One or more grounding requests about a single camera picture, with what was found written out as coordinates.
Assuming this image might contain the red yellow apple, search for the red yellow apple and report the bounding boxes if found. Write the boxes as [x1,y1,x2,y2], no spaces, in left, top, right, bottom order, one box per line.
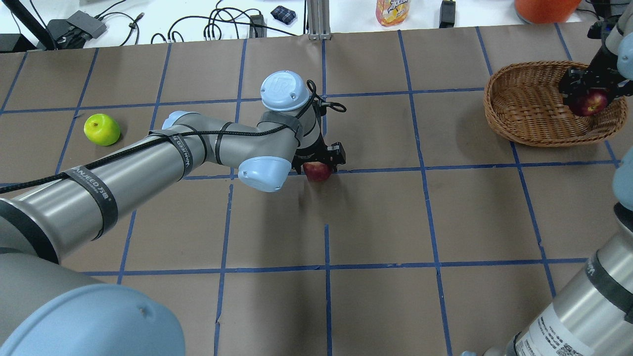
[302,162,333,182]

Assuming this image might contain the dark blue pouch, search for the dark blue pouch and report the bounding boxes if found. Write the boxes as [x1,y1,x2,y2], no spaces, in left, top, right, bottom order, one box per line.
[271,6,298,25]

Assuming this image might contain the aluminium frame post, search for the aluminium frame post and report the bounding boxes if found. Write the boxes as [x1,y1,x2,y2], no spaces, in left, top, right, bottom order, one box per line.
[305,0,332,41]

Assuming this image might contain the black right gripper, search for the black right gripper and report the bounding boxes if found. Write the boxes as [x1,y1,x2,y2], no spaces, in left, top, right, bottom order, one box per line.
[559,49,632,107]

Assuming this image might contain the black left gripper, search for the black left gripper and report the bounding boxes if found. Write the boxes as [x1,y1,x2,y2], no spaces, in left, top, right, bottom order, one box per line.
[291,140,346,174]

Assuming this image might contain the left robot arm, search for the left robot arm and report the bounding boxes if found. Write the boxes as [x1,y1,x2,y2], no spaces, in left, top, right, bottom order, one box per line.
[1,71,346,356]

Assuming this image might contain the dark red apple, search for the dark red apple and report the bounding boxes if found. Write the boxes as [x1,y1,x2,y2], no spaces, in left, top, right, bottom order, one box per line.
[569,89,609,117]

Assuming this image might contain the black power adapter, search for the black power adapter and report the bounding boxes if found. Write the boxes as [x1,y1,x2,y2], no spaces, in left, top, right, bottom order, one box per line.
[438,0,456,29]

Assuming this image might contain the black monitor stand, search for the black monitor stand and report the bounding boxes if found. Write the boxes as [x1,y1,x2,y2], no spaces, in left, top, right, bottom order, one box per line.
[1,0,57,50]

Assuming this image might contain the wicker basket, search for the wicker basket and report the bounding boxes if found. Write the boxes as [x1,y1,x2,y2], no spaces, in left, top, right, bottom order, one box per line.
[483,61,628,148]

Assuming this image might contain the grey adapter box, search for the grey adapter box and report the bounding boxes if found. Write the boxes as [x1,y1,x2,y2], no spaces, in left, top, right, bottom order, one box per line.
[66,10,107,39]

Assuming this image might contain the green apple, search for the green apple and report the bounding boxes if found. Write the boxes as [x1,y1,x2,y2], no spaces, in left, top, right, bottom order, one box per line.
[84,113,121,146]

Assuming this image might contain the orange bucket with lid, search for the orange bucket with lid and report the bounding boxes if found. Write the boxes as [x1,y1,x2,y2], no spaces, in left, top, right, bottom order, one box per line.
[514,0,581,24]

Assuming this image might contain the yellow juice bottle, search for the yellow juice bottle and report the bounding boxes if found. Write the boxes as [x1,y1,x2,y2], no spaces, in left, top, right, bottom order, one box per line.
[375,0,410,27]

